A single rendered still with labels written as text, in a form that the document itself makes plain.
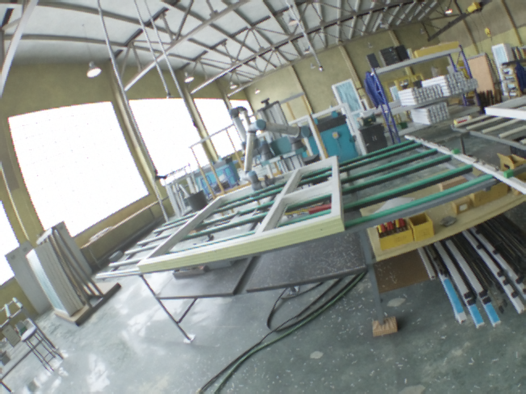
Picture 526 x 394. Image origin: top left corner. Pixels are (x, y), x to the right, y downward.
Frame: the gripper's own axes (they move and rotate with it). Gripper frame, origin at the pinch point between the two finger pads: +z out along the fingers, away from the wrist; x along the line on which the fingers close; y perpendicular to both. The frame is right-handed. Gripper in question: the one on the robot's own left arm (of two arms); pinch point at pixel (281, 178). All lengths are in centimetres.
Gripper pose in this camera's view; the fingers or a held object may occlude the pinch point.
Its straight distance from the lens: 241.2
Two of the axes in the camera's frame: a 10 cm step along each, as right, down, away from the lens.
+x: -2.8, 3.5, -8.9
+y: 3.9, 8.9, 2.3
